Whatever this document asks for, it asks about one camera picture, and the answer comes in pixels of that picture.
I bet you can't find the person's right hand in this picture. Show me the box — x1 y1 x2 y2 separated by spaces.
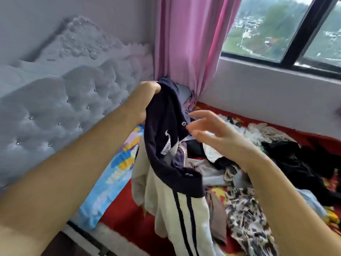
186 110 264 169

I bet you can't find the person's left hand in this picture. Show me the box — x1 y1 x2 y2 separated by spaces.
121 81 162 126

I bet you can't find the navy and white striped jacket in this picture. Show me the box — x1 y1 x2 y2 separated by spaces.
131 77 222 256

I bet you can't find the person's left forearm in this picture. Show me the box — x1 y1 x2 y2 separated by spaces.
0 102 145 256

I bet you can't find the person's right forearm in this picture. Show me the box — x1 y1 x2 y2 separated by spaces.
246 150 341 256

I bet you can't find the grey blue pillow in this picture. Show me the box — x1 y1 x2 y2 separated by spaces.
174 83 192 110

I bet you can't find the white garment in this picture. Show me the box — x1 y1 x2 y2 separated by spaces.
202 142 225 163

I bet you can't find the pink curtain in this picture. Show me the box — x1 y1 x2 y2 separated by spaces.
154 0 243 111

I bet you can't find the grey garment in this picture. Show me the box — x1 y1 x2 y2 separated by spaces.
186 158 235 187

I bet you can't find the beige patterned garment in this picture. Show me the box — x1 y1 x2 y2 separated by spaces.
218 114 298 147

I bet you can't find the grey tufted headboard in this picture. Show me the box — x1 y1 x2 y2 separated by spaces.
0 16 155 190

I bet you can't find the brown garment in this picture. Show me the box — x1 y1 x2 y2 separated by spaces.
205 188 228 246

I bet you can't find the blue cartoon print pillow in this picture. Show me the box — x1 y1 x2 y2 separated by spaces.
79 125 145 231

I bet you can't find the black garment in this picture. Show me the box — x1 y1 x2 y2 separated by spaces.
261 140 341 207

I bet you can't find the leopard print garment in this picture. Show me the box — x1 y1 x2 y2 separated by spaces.
225 165 280 256

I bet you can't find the black framed window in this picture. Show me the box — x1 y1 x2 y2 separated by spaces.
221 0 341 80

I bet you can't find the red floral bed sheet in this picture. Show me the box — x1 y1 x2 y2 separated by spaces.
100 101 341 256

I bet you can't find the light blue garment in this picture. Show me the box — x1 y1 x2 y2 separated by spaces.
296 188 328 219

